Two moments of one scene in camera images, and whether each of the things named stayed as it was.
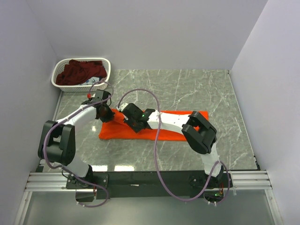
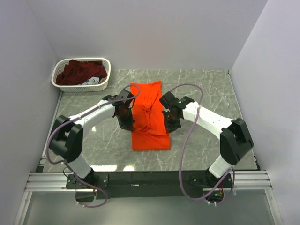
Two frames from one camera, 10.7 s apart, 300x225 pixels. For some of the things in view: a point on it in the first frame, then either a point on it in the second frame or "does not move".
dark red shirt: (76, 71) does not move
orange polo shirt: (118, 128) → (149, 132)
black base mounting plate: (147, 184) does not move
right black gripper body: (132, 124) → (171, 123)
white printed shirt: (91, 81) does not move
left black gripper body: (108, 115) → (126, 120)
